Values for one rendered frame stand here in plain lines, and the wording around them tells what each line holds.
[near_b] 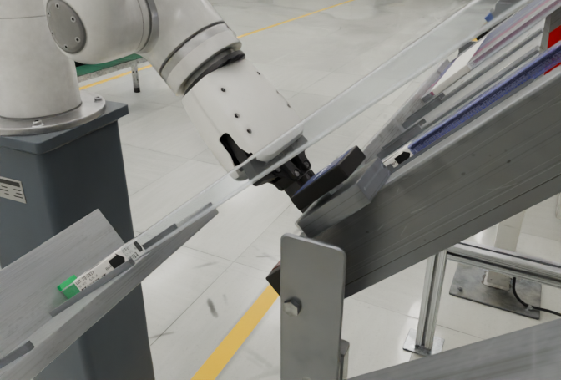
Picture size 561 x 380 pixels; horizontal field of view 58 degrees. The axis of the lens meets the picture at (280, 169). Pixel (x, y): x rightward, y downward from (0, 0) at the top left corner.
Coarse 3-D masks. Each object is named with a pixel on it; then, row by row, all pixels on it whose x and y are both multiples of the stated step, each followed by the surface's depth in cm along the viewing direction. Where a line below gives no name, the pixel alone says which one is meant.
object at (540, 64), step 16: (560, 48) 36; (528, 64) 37; (544, 64) 36; (512, 80) 38; (480, 96) 40; (496, 96) 39; (464, 112) 40; (432, 128) 42; (448, 128) 41; (416, 144) 43
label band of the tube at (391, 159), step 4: (404, 148) 44; (396, 152) 45; (400, 152) 44; (404, 152) 44; (408, 152) 44; (392, 156) 44; (396, 156) 44; (400, 156) 44; (404, 156) 44; (408, 156) 44; (384, 160) 46; (388, 160) 45; (392, 160) 45; (396, 160) 44; (400, 160) 44; (404, 160) 44; (384, 164) 45; (388, 164) 45; (392, 164) 45; (396, 164) 45
